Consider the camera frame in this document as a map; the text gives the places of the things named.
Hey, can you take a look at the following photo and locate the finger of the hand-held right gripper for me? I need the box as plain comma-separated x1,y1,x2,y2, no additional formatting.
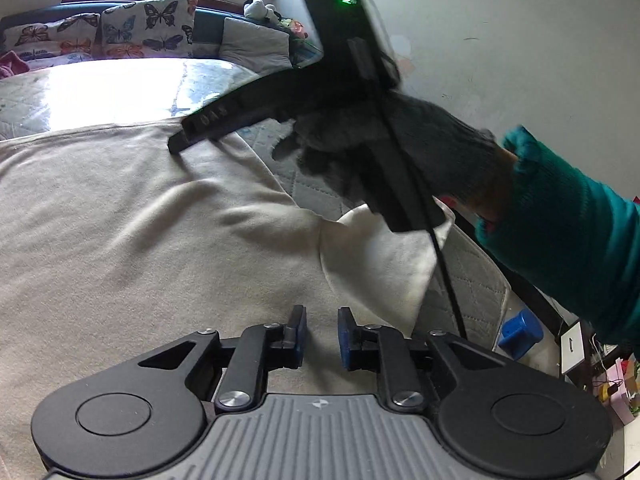
167,92,274,156

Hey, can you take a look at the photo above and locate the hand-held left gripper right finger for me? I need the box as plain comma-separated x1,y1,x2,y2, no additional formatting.
337,306,506,411

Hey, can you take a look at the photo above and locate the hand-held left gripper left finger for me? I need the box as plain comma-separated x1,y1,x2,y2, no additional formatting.
137,305,307,411

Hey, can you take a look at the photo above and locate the beige cloth garment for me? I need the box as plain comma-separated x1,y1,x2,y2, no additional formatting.
0,122,456,480

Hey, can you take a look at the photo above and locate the person's right forearm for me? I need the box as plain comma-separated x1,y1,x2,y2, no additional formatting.
472,125,640,347

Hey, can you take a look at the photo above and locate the person's right hand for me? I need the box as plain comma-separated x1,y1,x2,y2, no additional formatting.
273,91,517,209

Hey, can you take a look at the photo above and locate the pink and green toy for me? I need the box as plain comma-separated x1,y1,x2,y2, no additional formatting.
279,16,310,42

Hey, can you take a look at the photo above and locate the grey pillow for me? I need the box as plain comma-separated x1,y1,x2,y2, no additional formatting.
218,16,294,72

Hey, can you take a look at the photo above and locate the black and white plush toy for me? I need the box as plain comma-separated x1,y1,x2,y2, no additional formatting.
243,0,281,24

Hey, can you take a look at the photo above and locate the large butterfly print pillow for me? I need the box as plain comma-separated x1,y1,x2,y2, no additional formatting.
100,0,198,60

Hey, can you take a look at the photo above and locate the blue plastic stool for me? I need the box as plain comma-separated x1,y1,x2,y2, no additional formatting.
500,308,544,361

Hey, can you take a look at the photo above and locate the long butterfly print pillow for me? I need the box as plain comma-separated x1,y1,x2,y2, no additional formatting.
2,12,102,64

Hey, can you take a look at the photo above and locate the pink cloth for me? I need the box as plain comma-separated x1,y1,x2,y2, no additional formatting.
0,50,31,80

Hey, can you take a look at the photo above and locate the white box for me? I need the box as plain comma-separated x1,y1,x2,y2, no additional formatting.
559,320,587,375

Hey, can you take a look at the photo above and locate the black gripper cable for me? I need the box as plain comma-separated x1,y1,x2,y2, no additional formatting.
385,105,469,342

